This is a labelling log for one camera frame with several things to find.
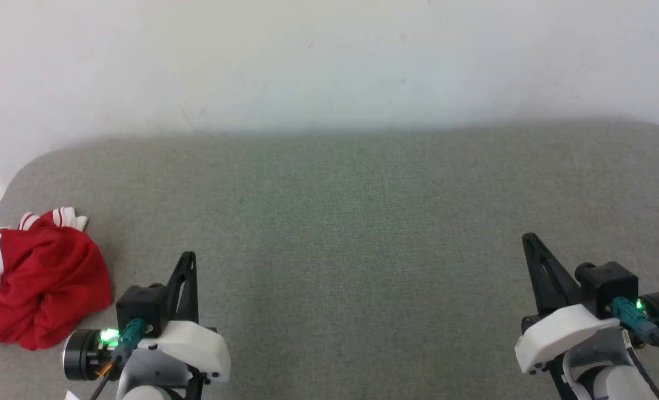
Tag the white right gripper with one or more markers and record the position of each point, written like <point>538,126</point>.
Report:
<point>557,333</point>

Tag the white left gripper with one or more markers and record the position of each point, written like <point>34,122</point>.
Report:
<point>193,347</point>

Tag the red and white garment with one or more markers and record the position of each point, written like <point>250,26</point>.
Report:
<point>46,278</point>

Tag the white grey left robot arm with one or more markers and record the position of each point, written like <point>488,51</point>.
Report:
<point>151,378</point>

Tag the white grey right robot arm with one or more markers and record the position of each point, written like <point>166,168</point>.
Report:
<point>613,383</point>

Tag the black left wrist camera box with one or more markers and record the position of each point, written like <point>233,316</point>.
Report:
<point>140,305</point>

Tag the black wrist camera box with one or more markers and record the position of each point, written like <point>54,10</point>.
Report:
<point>607,286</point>
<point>140,305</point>

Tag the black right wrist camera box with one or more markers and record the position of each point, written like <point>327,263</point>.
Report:
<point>607,286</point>

